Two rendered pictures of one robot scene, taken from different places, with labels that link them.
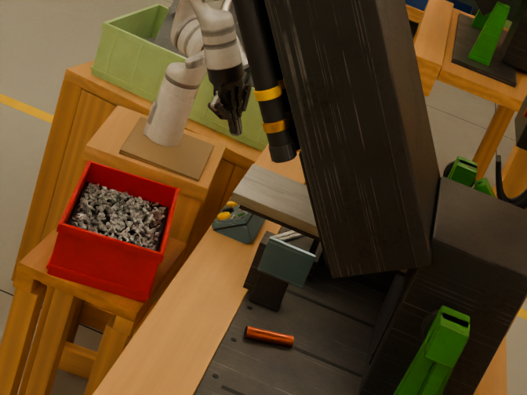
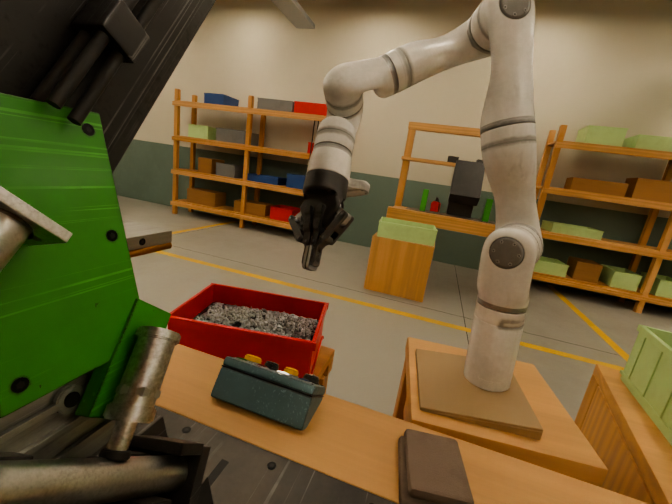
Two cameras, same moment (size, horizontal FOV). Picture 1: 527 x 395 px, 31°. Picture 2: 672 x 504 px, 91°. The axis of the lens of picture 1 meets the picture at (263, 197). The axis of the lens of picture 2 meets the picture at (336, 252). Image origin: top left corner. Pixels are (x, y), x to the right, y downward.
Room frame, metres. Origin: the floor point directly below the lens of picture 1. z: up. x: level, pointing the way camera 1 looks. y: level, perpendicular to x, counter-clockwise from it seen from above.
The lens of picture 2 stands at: (2.08, -0.39, 1.26)
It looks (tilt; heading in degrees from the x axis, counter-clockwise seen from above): 14 degrees down; 101
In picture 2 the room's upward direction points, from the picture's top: 8 degrees clockwise
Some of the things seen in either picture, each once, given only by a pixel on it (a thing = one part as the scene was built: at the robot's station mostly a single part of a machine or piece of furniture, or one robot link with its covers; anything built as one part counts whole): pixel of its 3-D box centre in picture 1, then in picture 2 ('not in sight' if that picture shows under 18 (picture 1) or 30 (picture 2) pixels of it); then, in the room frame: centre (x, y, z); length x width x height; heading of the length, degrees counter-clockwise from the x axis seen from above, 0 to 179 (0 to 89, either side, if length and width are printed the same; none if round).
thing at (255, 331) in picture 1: (268, 336); not in sight; (1.51, -0.10, 0.91); 0.09 x 0.02 x 0.02; 105
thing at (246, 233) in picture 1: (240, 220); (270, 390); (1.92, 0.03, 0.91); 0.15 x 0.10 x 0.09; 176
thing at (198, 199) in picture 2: not in sight; (252, 165); (-0.72, 5.13, 1.10); 3.01 x 0.55 x 2.20; 176
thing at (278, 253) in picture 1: (280, 277); not in sight; (1.63, -0.08, 0.97); 0.10 x 0.02 x 0.14; 86
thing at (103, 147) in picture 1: (158, 150); (481, 394); (2.31, 0.30, 0.83); 0.32 x 0.32 x 0.04; 2
